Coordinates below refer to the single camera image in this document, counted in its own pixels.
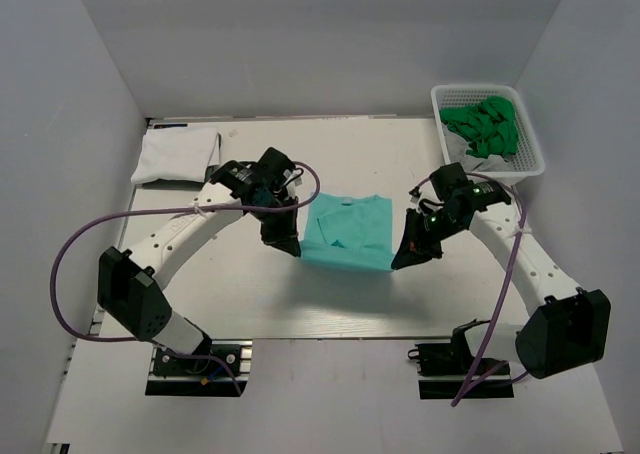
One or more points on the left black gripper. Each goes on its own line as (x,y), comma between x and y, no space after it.
(284,237)

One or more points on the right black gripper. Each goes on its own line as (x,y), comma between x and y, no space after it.
(415,248)

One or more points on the teal t-shirt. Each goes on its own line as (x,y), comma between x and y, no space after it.
(349,233)

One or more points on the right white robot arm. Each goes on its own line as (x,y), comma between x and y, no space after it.
(567,325)

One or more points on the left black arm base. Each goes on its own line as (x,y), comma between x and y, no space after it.
(235,354)

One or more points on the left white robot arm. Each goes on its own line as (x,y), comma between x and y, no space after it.
(131,282)

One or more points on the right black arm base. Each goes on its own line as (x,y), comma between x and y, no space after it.
(436,361)

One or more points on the white t-shirt in basket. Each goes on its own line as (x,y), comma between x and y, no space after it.
(458,148)

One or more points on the white plastic basket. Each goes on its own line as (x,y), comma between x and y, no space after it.
(528,161)

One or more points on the green t-shirt in basket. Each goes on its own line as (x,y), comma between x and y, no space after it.
(488,127)

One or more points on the folded white t-shirt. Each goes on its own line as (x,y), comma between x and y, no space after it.
(177,154)

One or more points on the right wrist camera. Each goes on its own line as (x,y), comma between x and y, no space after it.
(459,194)

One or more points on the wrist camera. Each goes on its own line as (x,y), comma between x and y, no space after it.
(459,194)
(257,181)

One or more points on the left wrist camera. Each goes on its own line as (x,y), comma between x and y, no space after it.
(257,181)

